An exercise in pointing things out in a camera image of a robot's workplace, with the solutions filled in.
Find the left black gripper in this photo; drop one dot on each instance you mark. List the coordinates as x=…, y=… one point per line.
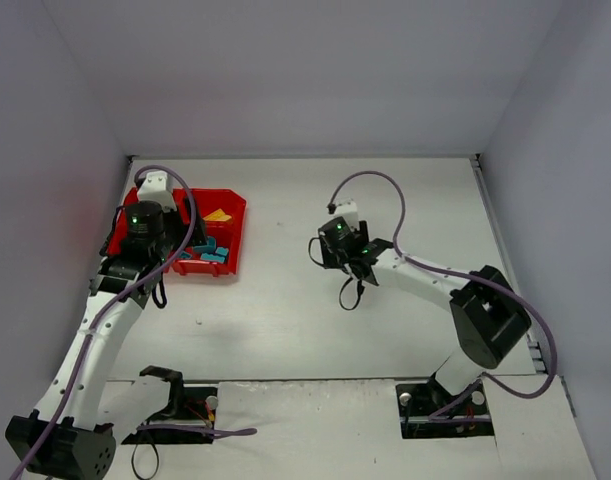
x=196, y=230

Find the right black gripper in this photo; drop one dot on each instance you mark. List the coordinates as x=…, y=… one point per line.
x=328, y=252

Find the yellow long lego plate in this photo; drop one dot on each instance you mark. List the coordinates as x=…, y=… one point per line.
x=218, y=216

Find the teal lego block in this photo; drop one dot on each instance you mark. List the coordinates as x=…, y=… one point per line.
x=219, y=255

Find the teal lego brick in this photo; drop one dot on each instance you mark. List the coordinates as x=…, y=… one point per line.
x=208, y=247

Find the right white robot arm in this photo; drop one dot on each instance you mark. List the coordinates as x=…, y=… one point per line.
x=488, y=323

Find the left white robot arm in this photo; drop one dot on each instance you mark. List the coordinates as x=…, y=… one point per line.
x=71, y=433

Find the red divided bin tray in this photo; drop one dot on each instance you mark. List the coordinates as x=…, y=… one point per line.
x=226, y=235

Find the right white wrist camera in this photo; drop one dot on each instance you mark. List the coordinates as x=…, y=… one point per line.
x=343, y=216

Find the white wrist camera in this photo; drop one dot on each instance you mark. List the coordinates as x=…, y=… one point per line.
x=343, y=216
x=156, y=186

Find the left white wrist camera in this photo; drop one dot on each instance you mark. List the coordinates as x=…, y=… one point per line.
x=156, y=186

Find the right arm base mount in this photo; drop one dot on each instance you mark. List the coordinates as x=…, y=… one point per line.
x=428, y=412

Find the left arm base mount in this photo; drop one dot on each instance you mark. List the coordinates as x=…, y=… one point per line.
x=193, y=405

